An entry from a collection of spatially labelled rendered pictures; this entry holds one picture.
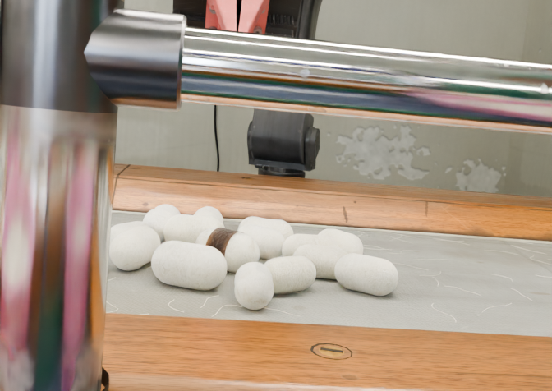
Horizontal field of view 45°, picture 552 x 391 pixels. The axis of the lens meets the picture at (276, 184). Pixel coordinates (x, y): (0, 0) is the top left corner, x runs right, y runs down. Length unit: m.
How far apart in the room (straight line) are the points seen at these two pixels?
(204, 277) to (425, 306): 0.11
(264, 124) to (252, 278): 0.55
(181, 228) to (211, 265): 0.08
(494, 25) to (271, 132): 2.01
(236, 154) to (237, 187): 1.94
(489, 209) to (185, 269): 0.33
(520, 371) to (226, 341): 0.08
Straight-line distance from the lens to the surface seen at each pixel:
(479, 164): 2.76
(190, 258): 0.32
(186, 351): 0.19
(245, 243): 0.36
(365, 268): 0.34
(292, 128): 0.83
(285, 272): 0.33
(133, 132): 2.46
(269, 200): 0.53
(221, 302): 0.31
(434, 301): 0.36
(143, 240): 0.35
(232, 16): 0.50
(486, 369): 0.20
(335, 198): 0.55
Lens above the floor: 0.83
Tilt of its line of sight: 7 degrees down
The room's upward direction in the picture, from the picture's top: 5 degrees clockwise
